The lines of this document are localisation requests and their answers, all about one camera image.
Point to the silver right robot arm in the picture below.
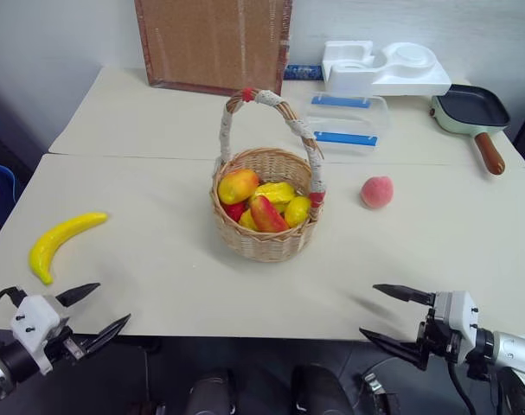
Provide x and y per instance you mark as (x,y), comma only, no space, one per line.
(514,350)

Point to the clear box with blue clips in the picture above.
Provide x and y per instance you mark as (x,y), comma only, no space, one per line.
(346,123)

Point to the red apple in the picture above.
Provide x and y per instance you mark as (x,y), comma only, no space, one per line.
(234,211)

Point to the white foam packaging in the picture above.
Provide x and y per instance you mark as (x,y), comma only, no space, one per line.
(353,73)

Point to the blue patterned flat item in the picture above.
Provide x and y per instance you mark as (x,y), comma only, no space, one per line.
(303,72)

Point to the small yellow plastic fruit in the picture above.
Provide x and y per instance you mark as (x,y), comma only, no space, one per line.
(247,221)

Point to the small metal clip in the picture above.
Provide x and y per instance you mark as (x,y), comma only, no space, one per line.
(374,384)

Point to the pink plastic peach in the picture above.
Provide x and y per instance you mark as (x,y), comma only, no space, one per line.
(376,192)

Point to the brown cork board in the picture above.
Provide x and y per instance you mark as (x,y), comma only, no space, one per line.
(214,43)

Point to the dark rounded shape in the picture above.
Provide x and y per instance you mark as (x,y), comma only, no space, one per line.
(212,395)

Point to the yellow plastic lemon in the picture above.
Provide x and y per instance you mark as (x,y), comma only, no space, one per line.
(297,211)

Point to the yellow plastic banana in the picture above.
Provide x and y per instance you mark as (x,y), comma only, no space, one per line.
(56,240)

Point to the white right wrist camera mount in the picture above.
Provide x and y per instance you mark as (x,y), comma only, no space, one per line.
(454,309)

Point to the red-yellow mango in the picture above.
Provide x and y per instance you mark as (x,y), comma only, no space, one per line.
(267,216)

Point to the black rounded robot part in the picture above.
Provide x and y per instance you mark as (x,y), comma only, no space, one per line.
(519,393)

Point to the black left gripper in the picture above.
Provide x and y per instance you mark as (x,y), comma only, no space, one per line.
(62,346)

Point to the yellow red plastic mango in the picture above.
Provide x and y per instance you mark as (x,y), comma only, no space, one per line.
(237,186)

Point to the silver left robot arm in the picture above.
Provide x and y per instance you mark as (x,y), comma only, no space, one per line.
(9,362)

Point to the yellow starfruit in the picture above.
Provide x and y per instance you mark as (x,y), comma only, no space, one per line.
(275,192)

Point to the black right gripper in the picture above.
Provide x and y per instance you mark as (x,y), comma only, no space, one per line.
(437,340)

